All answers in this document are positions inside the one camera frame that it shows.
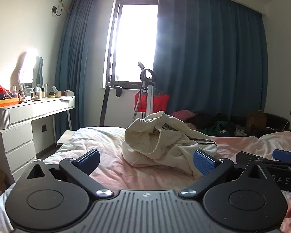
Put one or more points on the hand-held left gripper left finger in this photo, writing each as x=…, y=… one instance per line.
x=87, y=162

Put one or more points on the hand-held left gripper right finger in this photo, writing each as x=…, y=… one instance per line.
x=204, y=162

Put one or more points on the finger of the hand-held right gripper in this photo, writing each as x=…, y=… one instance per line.
x=247, y=155
x=285, y=155

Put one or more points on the cream white sweatshirt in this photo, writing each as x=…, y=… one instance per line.
x=145, y=140

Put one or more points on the pile of colourful clothes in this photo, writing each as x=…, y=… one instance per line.
x=276, y=121

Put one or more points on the black clothes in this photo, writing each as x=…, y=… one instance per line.
x=203, y=120

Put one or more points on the person's right hand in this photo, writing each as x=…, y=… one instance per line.
x=289, y=219

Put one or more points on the white patterned garment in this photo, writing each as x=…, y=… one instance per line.
x=240, y=132

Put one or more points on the white floor appliance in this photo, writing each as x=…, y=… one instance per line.
x=65, y=137

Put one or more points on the brown paper bag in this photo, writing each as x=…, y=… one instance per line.
x=255, y=121

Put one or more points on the green garment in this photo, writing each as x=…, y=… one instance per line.
x=218, y=126

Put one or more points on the pink garment in pile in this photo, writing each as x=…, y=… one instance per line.
x=183, y=114

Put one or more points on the black stick vacuum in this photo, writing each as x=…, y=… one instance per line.
x=104, y=106

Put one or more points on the white tissue box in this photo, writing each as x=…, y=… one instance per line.
x=69, y=93

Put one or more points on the white drawer chest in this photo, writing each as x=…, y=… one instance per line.
x=17, y=148

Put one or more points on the white dressing table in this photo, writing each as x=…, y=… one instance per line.
x=38, y=109

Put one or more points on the red bag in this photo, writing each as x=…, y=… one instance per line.
x=160, y=102

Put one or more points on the row of cosmetic bottles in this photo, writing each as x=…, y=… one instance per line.
x=40, y=92

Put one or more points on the orange tray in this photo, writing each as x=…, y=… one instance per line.
x=2, y=103

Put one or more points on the wavy white mirror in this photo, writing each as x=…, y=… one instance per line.
x=37, y=70

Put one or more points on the narrow blue curtain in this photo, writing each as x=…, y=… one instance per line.
x=82, y=53

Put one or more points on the wide blue curtain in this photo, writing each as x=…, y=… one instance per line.
x=208, y=53

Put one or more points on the bright window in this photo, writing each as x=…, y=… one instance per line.
x=133, y=41

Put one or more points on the wall outlet with plug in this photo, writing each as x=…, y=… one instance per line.
x=54, y=9

